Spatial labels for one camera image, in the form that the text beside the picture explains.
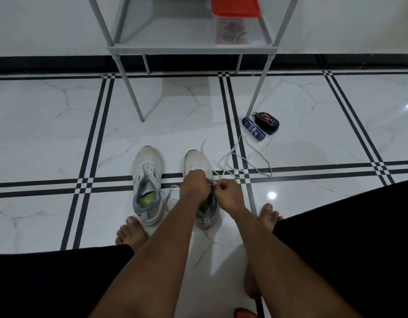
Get person's left hand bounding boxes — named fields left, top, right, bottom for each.
left=179, top=169, right=212, bottom=205

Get person's right hand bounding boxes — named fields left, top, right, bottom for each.
left=213, top=178, right=246, bottom=215

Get white grey sneaker shoe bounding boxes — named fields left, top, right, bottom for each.
left=131, top=145, right=165, bottom=227
left=183, top=149, right=221, bottom=230

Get clear box with red lid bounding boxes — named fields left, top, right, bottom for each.
left=215, top=19, right=250, bottom=44

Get clear container with red lid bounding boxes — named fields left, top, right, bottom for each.
left=210, top=0, right=262, bottom=45

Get person's right forearm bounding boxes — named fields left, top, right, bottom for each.
left=231, top=207, right=364, bottom=318

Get person's left forearm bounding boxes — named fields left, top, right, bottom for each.
left=88, top=197, right=202, bottom=318

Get person's right foot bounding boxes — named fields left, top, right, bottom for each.
left=257, top=203, right=284, bottom=232

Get person's foot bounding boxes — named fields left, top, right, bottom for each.
left=257, top=203, right=284, bottom=232
left=115, top=216, right=150, bottom=253

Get person's left foot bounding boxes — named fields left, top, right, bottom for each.
left=115, top=216, right=150, bottom=253

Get person's right leg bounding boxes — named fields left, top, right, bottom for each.
left=243, top=261, right=263, bottom=300

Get grey metal shelf rack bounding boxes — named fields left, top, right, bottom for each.
left=86, top=0, right=301, bottom=123

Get black oval polish bottle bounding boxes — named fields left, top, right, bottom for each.
left=251, top=111, right=280, bottom=136

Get black shorts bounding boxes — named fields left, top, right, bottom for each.
left=0, top=178, right=408, bottom=318

